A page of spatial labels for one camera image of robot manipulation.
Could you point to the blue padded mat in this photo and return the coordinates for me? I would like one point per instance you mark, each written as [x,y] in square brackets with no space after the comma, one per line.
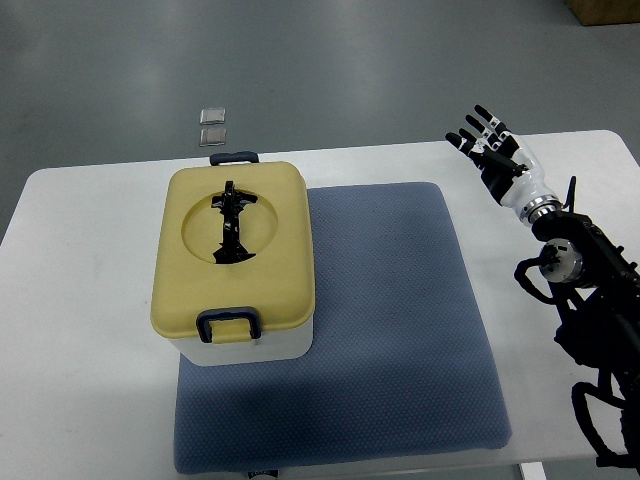
[400,363]

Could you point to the white storage box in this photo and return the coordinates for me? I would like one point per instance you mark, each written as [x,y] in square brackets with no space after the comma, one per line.
[271,346]

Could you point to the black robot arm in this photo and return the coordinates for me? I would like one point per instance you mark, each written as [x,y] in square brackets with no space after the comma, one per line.
[595,291]

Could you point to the metal floor plate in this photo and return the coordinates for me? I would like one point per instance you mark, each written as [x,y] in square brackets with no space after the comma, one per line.
[212,116]
[212,136]

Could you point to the lower metal floor plate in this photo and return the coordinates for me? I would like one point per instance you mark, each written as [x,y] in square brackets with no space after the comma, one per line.
[212,136]

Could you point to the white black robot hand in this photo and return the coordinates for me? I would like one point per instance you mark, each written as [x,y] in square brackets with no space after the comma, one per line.
[508,168]

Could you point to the brown cardboard box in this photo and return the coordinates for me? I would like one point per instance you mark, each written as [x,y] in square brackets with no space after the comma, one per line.
[604,12]

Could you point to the yellow box lid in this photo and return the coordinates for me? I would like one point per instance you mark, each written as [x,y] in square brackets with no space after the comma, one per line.
[235,255]

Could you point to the upper metal floor plate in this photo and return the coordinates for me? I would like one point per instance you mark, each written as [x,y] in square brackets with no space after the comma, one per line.
[212,116]

